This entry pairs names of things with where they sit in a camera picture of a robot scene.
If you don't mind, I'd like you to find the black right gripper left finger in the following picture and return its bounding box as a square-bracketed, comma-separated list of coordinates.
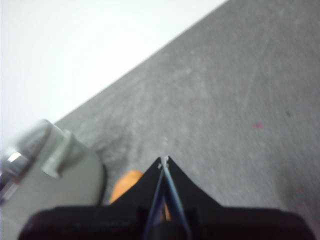
[109, 156, 165, 213]

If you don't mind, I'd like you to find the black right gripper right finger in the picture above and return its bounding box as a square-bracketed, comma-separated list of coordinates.
[163, 156, 224, 213]

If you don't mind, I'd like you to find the orange-brown potato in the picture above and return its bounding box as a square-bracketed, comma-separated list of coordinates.
[109, 169, 173, 222]

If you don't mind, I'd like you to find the pale green electric pot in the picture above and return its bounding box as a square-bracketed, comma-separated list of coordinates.
[0, 119, 109, 240]

